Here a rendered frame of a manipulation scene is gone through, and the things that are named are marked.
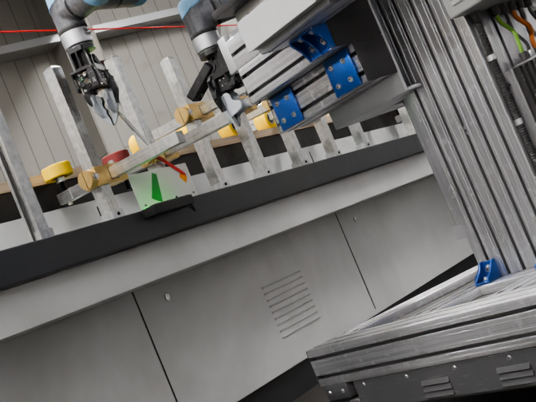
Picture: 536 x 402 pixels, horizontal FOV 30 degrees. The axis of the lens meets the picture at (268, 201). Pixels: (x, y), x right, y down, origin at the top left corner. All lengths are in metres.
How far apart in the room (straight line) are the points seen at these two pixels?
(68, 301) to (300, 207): 1.14
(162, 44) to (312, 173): 5.35
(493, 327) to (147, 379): 1.19
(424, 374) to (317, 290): 1.56
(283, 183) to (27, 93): 4.96
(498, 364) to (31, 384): 1.15
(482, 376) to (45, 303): 0.98
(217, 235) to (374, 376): 0.86
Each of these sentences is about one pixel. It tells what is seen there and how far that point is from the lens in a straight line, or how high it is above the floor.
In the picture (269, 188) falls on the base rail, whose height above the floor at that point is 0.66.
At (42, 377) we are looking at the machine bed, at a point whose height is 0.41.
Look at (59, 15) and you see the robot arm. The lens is 2.61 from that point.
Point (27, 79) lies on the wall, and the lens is 8.01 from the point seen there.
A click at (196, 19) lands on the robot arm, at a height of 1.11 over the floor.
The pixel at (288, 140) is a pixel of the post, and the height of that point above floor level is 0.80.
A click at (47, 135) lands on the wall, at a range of 7.90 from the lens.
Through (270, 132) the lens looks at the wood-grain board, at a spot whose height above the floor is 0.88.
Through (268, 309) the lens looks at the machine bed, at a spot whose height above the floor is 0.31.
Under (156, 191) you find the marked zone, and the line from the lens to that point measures 2.69.
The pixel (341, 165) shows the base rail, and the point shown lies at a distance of 3.54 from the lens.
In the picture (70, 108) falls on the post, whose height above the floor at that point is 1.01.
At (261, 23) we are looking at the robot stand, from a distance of 2.10.
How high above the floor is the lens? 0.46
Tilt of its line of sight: 3 degrees up
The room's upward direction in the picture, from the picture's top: 23 degrees counter-clockwise
